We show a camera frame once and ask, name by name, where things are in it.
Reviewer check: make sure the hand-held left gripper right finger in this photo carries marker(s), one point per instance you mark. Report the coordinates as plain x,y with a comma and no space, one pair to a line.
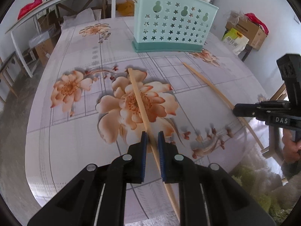
161,160

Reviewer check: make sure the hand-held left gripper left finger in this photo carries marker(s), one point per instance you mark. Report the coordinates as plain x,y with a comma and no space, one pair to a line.
144,160

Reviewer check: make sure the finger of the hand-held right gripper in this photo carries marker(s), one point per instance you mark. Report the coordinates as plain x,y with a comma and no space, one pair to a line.
249,106
249,113

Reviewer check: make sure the long wooden chopstick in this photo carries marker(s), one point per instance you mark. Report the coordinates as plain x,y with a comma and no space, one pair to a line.
207,81
140,98

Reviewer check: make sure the teal plastic utensil holder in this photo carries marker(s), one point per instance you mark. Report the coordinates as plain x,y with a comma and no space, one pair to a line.
174,33

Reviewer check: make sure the person's right hand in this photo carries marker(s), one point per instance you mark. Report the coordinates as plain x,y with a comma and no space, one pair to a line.
291,150

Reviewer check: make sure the wooden chair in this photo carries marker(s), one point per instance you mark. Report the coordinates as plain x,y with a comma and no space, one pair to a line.
278,94
9,75

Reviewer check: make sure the dark wooden stool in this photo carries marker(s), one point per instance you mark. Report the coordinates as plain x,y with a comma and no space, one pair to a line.
247,53

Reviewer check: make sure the white rice sack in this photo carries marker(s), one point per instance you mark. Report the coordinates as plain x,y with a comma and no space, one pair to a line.
235,41

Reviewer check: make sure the large cardboard box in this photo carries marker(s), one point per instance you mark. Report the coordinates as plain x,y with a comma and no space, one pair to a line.
251,33

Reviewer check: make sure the shaggy rug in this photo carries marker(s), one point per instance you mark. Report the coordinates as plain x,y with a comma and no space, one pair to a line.
258,181

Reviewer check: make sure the floral tablecloth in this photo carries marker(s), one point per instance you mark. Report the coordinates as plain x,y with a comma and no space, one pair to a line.
82,127

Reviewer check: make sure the red plastic bag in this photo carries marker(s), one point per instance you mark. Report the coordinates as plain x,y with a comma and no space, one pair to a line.
257,21
29,8

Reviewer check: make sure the clear plastic bag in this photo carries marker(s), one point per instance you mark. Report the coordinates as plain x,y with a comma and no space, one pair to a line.
235,16

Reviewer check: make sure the yellow plastic bag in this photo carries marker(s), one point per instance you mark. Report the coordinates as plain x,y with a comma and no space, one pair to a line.
125,8

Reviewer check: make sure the open cardboard box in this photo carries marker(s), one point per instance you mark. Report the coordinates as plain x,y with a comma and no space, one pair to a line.
47,24

